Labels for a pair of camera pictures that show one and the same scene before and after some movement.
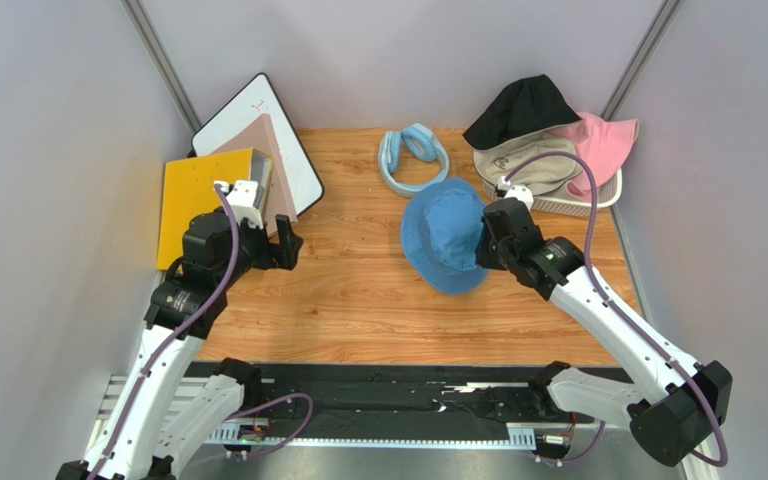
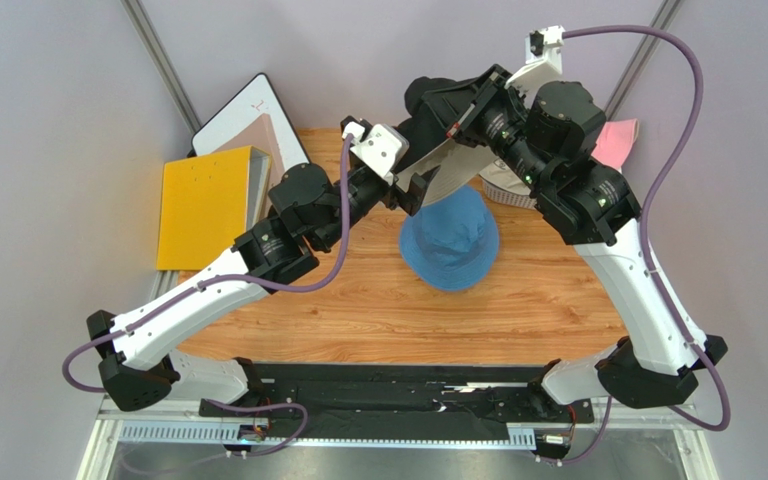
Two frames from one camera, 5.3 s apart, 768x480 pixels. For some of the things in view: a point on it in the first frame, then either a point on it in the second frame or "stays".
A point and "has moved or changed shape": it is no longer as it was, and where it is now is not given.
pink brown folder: (260, 135) stays
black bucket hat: (523, 109) has moved or changed shape
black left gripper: (283, 254) → (412, 200)
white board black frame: (257, 98) stays
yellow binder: (189, 189) stays
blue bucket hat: (440, 233) stays
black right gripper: (493, 241) → (470, 112)
